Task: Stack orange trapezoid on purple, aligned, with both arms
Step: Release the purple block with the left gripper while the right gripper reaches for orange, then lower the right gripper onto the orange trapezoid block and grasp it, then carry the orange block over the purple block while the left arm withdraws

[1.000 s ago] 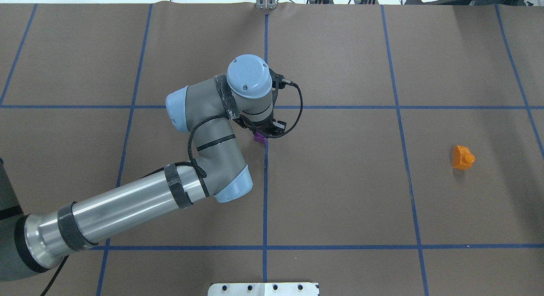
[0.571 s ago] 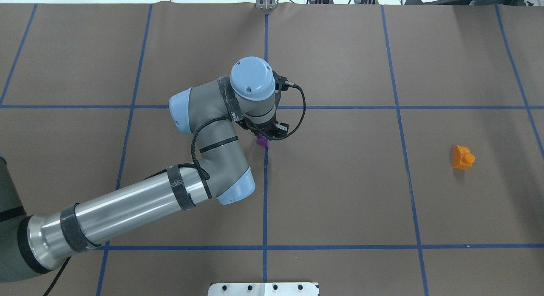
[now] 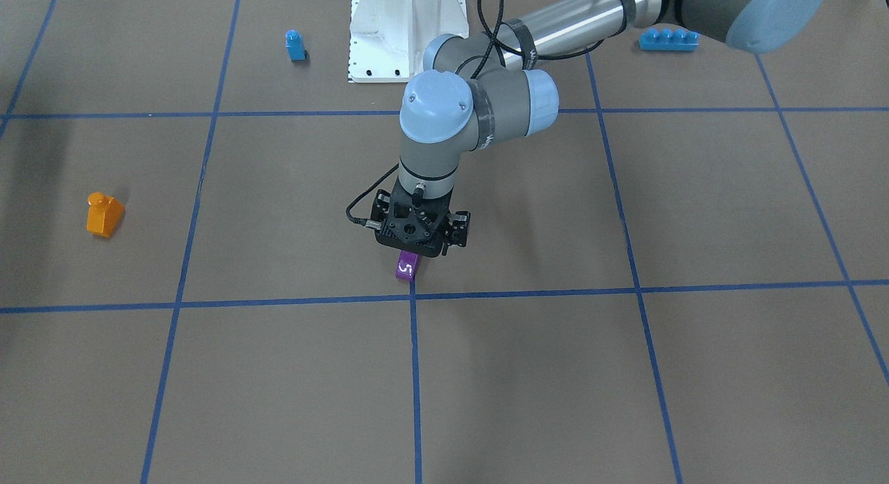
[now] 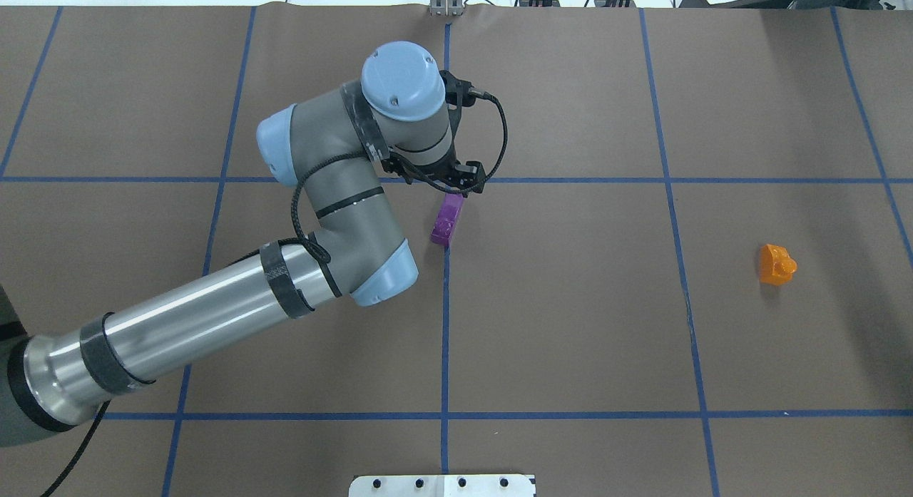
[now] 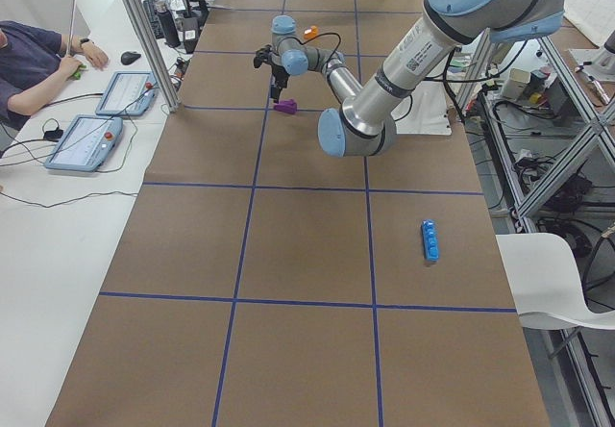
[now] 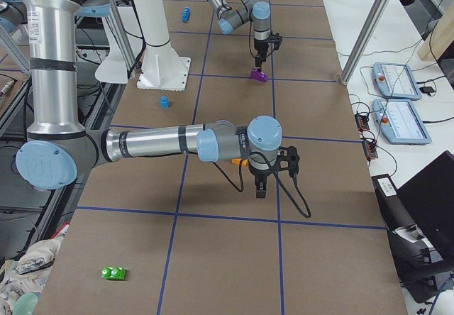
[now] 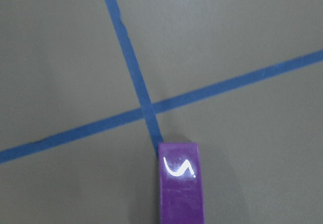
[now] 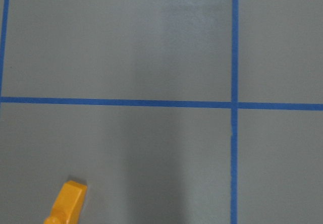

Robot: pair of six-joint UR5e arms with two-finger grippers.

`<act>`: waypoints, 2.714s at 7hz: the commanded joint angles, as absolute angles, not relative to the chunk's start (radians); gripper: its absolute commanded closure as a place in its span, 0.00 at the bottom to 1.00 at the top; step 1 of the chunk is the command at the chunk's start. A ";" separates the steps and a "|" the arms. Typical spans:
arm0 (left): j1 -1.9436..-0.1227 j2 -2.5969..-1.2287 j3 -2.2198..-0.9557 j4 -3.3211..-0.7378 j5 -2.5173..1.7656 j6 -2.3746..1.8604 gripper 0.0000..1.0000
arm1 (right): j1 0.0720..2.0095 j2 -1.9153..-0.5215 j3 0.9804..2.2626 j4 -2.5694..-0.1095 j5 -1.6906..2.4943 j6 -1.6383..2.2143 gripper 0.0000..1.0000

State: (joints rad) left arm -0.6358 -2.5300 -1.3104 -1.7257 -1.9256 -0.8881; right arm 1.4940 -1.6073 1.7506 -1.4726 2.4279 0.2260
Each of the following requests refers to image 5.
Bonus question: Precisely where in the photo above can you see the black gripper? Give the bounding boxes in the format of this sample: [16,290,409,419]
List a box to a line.
[270,61,289,100]

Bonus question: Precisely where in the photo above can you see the purple trapezoid block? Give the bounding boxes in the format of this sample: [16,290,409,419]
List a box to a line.
[273,99,298,114]

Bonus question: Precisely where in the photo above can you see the orange trapezoid block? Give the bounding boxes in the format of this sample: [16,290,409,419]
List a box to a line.
[303,25,319,40]

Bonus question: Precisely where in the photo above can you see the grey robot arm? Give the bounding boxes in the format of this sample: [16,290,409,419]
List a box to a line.
[253,0,564,157]

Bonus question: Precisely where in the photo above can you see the black water bottle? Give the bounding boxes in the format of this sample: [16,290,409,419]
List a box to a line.
[156,1,181,48]

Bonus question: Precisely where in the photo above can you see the upper teach pendant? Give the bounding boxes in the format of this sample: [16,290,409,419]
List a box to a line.
[95,71,157,116]

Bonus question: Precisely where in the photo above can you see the teach pendant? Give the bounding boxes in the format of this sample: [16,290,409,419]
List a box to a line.
[95,71,157,116]
[44,114,123,172]

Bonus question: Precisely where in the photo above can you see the black keyboard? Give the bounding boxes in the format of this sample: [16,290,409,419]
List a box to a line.
[142,0,169,39]

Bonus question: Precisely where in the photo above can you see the black computer mouse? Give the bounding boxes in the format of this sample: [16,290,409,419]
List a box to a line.
[120,51,141,66]

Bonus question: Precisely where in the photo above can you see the lower teach pendant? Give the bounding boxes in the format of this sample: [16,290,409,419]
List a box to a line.
[44,114,123,172]

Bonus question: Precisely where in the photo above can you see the long blue studded brick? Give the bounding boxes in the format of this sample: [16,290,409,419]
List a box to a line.
[421,219,440,263]

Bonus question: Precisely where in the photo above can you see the seated person in navy shirt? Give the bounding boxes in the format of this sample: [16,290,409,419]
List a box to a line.
[1,20,109,130]

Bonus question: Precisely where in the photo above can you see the white chair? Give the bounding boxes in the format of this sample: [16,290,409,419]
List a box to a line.
[496,233,614,359]

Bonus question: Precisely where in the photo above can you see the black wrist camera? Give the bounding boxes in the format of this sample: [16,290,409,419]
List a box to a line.
[253,44,272,68]

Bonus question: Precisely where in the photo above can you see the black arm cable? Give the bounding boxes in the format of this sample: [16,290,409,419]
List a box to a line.
[297,32,414,123]

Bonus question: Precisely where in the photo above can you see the aluminium frame post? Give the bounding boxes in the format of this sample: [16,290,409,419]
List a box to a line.
[123,0,180,113]

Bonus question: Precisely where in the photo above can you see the aluminium frame rack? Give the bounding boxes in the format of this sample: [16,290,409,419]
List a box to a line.
[459,24,614,426]

